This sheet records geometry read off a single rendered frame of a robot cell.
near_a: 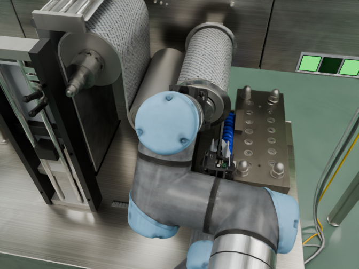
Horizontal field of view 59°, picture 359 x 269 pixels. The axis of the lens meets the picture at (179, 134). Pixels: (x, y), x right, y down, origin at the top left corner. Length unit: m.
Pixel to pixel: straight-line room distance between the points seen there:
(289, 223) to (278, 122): 0.68
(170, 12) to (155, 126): 0.66
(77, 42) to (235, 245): 0.54
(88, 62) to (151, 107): 0.35
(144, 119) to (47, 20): 0.38
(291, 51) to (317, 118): 1.73
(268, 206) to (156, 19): 0.74
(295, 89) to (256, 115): 1.92
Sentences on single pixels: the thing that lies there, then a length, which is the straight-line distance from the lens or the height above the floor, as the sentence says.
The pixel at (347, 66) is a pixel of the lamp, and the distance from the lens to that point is 1.09.
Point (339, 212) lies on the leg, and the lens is 2.04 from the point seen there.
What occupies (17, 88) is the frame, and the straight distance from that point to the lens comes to 0.75.
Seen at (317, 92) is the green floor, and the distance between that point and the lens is 3.01.
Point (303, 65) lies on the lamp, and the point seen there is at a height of 1.17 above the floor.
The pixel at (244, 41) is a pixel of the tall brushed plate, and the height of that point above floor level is 1.24.
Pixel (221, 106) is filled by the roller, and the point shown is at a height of 1.26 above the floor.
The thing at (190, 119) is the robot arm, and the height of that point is 1.48.
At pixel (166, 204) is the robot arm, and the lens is 0.41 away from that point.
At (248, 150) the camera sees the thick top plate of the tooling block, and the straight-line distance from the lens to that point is 0.95.
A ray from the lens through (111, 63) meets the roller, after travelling 0.74.
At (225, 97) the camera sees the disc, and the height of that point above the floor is 1.28.
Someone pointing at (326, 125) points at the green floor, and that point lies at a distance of 2.71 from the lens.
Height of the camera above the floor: 1.74
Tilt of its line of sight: 47 degrees down
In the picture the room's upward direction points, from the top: straight up
